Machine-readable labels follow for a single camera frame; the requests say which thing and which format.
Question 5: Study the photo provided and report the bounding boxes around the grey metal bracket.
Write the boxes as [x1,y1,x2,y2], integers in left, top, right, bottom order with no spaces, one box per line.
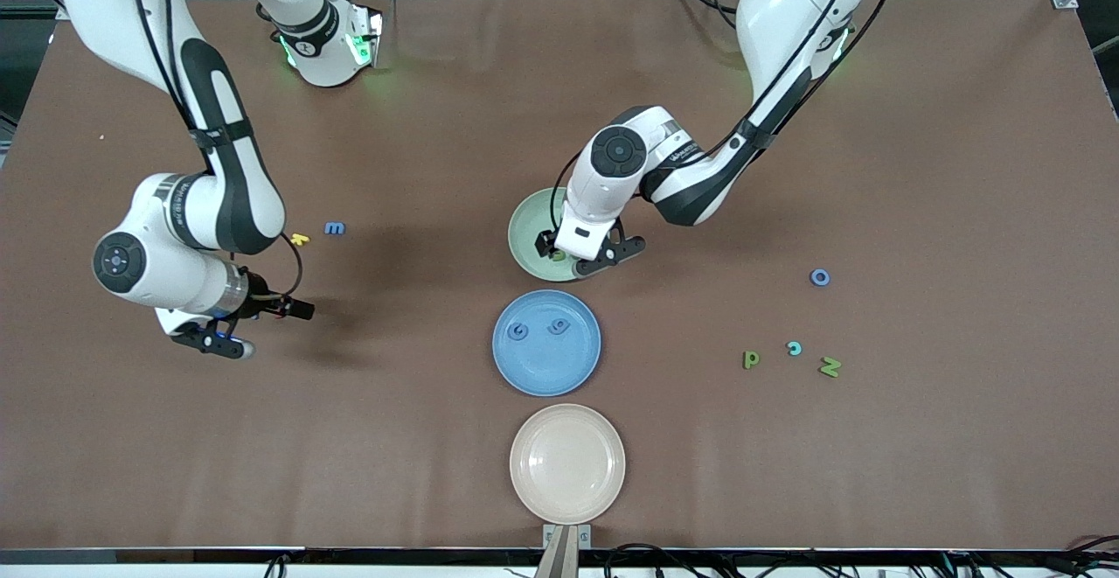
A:
[543,524,592,551]

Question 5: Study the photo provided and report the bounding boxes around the black table edge rail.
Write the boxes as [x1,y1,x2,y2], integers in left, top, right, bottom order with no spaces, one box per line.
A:
[0,547,1119,567]

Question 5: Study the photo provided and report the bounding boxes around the blue plate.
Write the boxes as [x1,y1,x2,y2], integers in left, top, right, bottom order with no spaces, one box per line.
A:
[491,289,602,398]

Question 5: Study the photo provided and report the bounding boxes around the green plate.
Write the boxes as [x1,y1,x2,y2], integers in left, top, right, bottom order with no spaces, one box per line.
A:
[507,186,611,283]

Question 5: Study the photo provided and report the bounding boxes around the beige plate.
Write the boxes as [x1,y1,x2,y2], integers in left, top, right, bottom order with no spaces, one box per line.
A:
[509,403,627,526]

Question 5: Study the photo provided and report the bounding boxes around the brown table cover sheet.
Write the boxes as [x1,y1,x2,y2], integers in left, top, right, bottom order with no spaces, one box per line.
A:
[0,0,1119,553]

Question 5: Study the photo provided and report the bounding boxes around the tan mounting pole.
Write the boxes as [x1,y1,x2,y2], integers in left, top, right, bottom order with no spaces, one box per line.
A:
[535,527,581,578]

